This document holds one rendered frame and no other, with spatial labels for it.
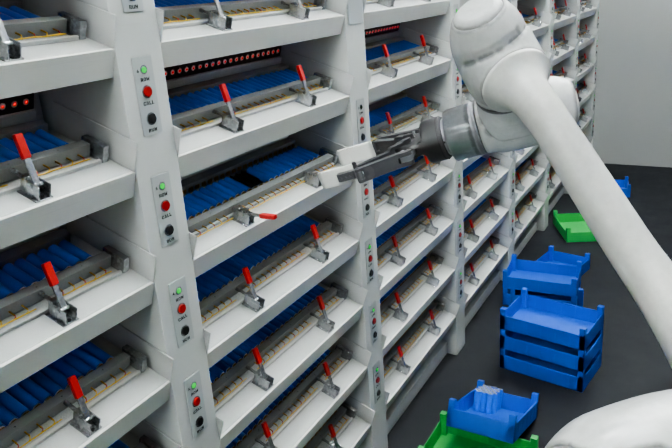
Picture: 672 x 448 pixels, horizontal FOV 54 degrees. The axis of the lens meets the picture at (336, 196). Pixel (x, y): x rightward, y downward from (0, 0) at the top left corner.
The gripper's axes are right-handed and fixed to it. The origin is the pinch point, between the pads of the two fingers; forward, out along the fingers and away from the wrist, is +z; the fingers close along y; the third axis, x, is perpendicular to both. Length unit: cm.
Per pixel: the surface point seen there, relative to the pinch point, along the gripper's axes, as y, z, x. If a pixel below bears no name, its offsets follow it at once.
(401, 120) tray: 88, 10, -14
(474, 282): 132, 15, -97
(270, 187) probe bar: 16.1, 23.0, -4.6
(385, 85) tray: 64, 5, 1
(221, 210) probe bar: 0.1, 26.5, -2.1
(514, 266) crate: 167, 3, -111
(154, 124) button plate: -17.4, 20.1, 19.6
